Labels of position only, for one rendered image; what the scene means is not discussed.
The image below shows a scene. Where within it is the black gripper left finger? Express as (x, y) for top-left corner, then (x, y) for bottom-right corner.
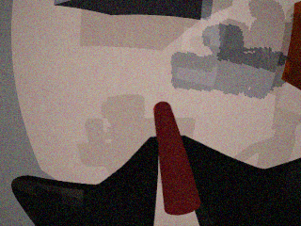
(11, 137), (158, 226)

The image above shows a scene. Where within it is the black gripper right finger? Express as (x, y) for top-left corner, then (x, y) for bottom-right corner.
(181, 136), (301, 226)

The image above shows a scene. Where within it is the dark red peg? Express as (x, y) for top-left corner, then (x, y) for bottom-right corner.
(153, 102), (200, 216)

